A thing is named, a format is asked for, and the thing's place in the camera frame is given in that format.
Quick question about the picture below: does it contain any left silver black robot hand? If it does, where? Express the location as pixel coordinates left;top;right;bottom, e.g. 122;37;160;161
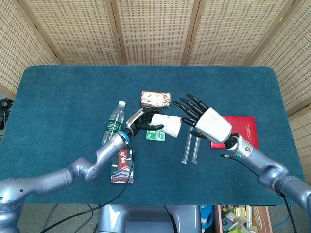
124;106;164;136

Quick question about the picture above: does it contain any blue plastic object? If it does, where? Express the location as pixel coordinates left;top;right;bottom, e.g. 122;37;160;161
200;205;216;230

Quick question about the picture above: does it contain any white paper cup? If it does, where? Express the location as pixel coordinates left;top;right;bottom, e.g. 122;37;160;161
149;114;182;138

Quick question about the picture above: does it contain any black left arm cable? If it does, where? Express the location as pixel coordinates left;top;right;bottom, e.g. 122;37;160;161
40;143;135;233

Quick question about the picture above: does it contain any blue felt table cover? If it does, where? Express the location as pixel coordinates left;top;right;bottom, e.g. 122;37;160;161
0;65;309;207

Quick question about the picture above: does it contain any green tea sachet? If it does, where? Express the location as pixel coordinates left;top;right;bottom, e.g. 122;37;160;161
145;129;167;141

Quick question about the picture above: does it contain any box of assorted clutter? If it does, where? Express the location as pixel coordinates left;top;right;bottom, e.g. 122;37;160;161
213;205;273;233

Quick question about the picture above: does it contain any red certificate book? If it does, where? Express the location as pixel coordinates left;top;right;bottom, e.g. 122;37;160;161
210;116;259;150

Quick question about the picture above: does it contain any woven bamboo folding screen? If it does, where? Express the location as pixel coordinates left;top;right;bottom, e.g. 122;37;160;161
0;0;311;185

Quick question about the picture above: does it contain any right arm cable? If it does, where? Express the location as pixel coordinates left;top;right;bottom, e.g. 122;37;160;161
220;154;292;233

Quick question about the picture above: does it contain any grey robot torso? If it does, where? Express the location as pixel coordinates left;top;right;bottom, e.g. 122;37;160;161
97;204;202;233

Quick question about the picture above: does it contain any clear wrapped straw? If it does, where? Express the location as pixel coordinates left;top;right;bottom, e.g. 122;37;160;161
191;135;201;164
181;126;193;165

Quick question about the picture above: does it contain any black equipment on floor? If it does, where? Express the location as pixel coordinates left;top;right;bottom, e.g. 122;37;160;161
0;97;13;131

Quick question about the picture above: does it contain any clear plastic water bottle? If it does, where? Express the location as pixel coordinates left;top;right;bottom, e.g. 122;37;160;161
101;100;126;146

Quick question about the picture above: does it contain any gold red wrapped packet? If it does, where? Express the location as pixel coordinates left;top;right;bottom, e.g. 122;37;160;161
140;90;172;110

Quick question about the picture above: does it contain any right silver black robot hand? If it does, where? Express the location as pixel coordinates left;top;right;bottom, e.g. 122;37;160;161
173;94;233;144

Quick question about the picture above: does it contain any dark palace print box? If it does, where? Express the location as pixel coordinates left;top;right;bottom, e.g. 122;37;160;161
110;145;135;184

